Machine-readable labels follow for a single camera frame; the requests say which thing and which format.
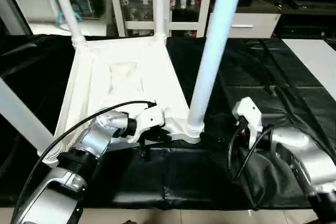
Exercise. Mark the white plastic table top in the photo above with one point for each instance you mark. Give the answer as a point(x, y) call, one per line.
point(131, 77)

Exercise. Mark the white plastic table leg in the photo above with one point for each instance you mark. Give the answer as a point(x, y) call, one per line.
point(159, 3)
point(65, 3)
point(21, 119)
point(215, 51)

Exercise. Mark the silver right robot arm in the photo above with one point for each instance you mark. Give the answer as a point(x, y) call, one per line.
point(304, 156)

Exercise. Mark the black plastic mat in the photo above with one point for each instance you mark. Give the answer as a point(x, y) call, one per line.
point(273, 87)

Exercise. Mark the white drawer unit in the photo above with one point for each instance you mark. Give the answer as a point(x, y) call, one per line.
point(257, 24)

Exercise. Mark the white glass-door cabinet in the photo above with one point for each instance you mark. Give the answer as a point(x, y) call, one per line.
point(136, 25)

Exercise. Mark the light blue plastic object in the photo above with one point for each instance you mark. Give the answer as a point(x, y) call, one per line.
point(80, 10)

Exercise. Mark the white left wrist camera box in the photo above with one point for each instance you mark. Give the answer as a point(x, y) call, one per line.
point(149, 119)

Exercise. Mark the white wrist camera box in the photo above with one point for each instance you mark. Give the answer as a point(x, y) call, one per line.
point(149, 119)
point(248, 115)

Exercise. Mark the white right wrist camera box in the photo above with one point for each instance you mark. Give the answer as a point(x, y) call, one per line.
point(248, 115)

